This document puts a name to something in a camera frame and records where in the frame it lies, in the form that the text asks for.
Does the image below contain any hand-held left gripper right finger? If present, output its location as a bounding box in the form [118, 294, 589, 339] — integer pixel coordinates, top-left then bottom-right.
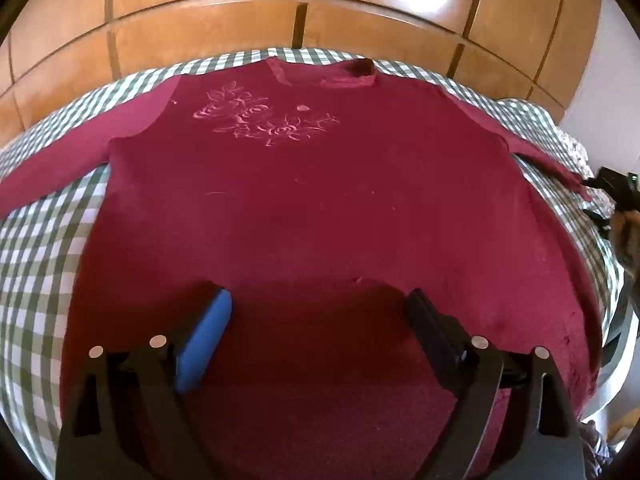
[404, 287, 586, 480]

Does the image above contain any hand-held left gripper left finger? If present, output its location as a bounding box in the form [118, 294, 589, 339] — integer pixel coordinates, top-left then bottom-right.
[55, 282, 236, 480]

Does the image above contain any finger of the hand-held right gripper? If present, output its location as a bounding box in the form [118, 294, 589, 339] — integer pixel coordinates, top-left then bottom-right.
[582, 207, 615, 232]

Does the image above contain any dark red embroidered sweater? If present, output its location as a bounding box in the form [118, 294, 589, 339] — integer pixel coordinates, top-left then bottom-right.
[0, 57, 608, 480]

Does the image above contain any person's right hand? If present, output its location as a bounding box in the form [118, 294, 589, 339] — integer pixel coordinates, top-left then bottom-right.
[611, 209, 640, 281]

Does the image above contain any green white checked blanket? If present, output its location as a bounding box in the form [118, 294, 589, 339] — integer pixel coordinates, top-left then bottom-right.
[0, 46, 632, 480]

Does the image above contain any wooden wardrobe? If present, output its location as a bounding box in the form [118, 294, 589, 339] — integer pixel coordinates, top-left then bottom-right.
[0, 0, 607, 152]

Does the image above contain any white furniture frame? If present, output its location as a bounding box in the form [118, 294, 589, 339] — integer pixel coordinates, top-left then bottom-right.
[582, 275, 640, 423]

